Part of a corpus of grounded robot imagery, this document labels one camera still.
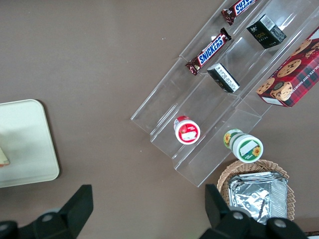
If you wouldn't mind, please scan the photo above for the clear acrylic stepped shelf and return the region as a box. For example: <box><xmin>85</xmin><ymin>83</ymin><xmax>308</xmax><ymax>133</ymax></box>
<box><xmin>130</xmin><ymin>0</ymin><xmax>319</xmax><ymax>188</ymax></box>

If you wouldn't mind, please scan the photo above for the red-lid white jar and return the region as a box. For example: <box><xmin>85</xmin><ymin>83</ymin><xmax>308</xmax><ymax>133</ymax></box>
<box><xmin>173</xmin><ymin>115</ymin><xmax>201</xmax><ymax>145</ymax></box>

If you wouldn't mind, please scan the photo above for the Snickers chocolate bar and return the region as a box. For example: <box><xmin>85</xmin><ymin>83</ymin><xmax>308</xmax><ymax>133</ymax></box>
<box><xmin>221</xmin><ymin>0</ymin><xmax>258</xmax><ymax>26</ymax></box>
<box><xmin>184</xmin><ymin>27</ymin><xmax>233</xmax><ymax>76</ymax></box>

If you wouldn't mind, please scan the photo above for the cream plastic tray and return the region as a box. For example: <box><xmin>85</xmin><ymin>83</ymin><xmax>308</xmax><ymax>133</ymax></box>
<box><xmin>0</xmin><ymin>99</ymin><xmax>61</xmax><ymax>189</ymax></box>

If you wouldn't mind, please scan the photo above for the triangle sandwich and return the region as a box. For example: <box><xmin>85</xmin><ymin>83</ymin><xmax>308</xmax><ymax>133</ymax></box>
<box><xmin>0</xmin><ymin>146</ymin><xmax>11</xmax><ymax>167</ymax></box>

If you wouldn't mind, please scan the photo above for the silver foil container stack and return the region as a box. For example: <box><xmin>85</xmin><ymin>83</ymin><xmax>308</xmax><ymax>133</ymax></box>
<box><xmin>227</xmin><ymin>171</ymin><xmax>288</xmax><ymax>225</ymax></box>

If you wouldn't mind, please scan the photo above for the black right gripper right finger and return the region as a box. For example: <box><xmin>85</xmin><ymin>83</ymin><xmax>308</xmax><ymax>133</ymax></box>
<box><xmin>199</xmin><ymin>183</ymin><xmax>310</xmax><ymax>239</ymax></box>

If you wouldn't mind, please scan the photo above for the green-lid white jar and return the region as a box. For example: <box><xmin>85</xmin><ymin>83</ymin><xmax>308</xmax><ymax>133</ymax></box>
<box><xmin>222</xmin><ymin>128</ymin><xmax>265</xmax><ymax>164</ymax></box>

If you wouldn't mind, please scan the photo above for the small black carton box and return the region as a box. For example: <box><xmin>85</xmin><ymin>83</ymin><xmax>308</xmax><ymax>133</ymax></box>
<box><xmin>246</xmin><ymin>13</ymin><xmax>288</xmax><ymax>49</ymax></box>
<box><xmin>206</xmin><ymin>62</ymin><xmax>241</xmax><ymax>94</ymax></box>

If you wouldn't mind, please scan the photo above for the red tartan cookie box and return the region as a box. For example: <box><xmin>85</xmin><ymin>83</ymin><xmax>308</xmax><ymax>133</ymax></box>
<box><xmin>256</xmin><ymin>26</ymin><xmax>319</xmax><ymax>109</ymax></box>

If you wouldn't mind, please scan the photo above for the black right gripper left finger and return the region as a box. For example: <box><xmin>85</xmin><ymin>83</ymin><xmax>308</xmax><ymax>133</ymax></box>
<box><xmin>0</xmin><ymin>184</ymin><xmax>94</xmax><ymax>239</ymax></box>

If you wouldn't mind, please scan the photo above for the light tan wicker basket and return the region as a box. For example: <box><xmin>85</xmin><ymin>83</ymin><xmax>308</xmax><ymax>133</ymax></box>
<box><xmin>216</xmin><ymin>159</ymin><xmax>296</xmax><ymax>223</ymax></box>

